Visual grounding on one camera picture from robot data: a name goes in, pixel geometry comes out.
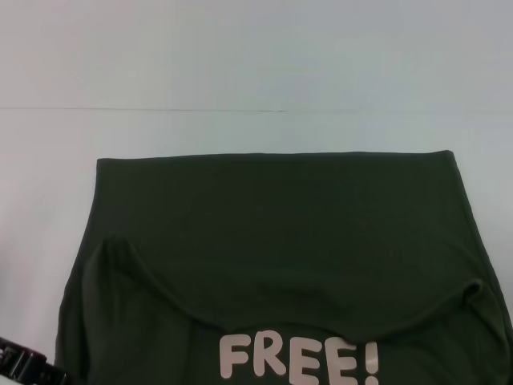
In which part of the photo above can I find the dark green shirt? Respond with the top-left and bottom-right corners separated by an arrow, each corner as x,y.
55,150 -> 513,385

